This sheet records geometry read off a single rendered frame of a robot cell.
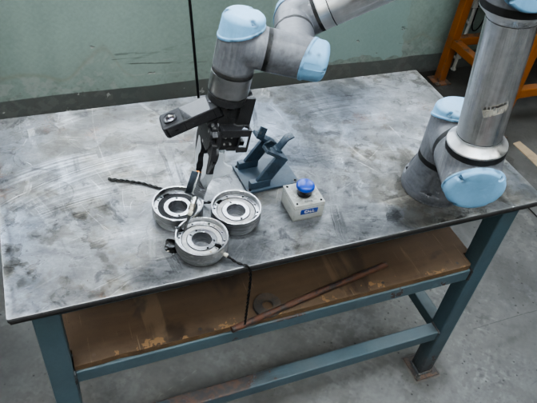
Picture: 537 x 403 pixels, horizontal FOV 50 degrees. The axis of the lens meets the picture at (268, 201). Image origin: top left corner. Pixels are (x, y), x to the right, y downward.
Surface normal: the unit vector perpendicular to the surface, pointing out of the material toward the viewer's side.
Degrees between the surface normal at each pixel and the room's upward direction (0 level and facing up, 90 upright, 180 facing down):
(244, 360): 0
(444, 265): 0
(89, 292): 0
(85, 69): 90
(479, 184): 98
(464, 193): 98
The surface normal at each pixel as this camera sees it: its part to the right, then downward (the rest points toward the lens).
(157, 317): 0.10, -0.73
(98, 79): 0.35, 0.67
